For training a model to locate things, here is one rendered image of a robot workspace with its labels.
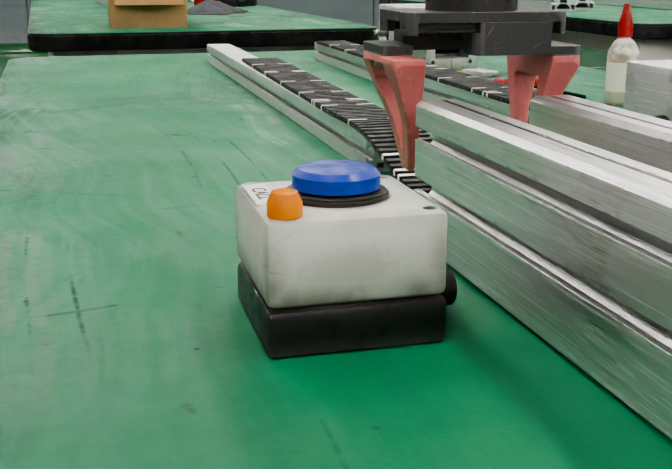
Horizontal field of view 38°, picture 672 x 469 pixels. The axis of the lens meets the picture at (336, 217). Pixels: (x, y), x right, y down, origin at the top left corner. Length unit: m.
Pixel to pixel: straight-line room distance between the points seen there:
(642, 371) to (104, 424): 0.20
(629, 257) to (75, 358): 0.23
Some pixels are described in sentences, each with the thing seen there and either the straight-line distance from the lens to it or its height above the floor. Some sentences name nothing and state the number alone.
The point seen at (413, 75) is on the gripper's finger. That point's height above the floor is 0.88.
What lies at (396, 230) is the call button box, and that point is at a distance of 0.41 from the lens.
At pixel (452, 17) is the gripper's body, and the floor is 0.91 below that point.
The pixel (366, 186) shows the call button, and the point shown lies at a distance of 0.43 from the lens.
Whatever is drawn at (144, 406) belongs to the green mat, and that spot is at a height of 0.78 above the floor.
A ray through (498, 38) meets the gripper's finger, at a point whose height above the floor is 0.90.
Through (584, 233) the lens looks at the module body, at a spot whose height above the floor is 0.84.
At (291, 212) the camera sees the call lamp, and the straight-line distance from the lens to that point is 0.40.
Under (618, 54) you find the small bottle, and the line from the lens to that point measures 1.20.
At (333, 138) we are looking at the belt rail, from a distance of 0.88.
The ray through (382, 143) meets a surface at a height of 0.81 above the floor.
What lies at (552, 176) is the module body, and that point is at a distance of 0.42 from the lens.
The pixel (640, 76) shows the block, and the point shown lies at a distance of 0.72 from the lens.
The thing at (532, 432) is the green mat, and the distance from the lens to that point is 0.36.
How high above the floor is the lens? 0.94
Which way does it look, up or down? 14 degrees down
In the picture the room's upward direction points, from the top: straight up
